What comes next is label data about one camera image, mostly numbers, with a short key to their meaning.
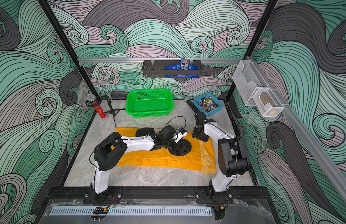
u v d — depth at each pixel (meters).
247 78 0.78
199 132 0.81
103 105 0.95
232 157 0.46
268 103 0.62
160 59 0.92
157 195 0.74
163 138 0.72
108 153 0.50
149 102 1.19
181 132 0.79
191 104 1.15
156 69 0.95
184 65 0.90
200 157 0.86
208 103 1.18
